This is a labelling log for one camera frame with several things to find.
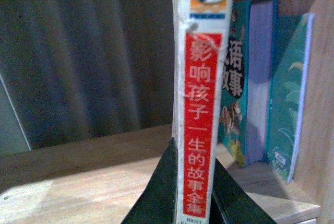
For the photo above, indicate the white paperback book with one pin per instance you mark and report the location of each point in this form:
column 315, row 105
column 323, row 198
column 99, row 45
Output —
column 201, row 32

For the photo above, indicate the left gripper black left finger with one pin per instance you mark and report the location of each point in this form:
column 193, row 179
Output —
column 157, row 203

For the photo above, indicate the light wooden bookshelf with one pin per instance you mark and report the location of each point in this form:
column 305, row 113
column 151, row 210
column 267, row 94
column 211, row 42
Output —
column 98, row 180

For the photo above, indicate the teal thin leaning book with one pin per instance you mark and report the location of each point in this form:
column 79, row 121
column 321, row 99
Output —
column 289, row 71

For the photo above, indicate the dark blue backdrop curtain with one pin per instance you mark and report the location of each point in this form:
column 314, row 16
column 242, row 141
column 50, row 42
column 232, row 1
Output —
column 78, row 69

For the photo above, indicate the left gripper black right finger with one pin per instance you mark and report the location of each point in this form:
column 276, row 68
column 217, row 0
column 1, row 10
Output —
column 230, row 203

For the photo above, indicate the teal illustrated book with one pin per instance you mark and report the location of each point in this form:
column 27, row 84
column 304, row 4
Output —
column 246, row 80

